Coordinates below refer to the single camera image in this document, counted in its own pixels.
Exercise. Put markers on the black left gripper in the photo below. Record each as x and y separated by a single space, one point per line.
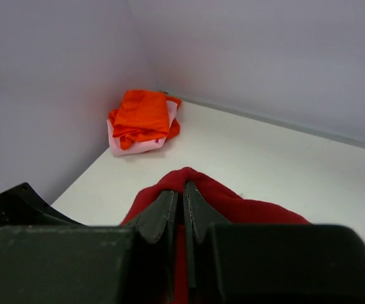
21 205

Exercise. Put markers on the orange folded t shirt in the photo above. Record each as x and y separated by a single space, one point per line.
142 116

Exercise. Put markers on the pink folded t shirt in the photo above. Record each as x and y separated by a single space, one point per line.
142 147

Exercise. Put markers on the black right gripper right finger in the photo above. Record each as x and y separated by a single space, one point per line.
269 263

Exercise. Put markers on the dark red t shirt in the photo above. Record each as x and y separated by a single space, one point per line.
225 201

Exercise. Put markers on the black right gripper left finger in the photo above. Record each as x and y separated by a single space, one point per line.
131 263

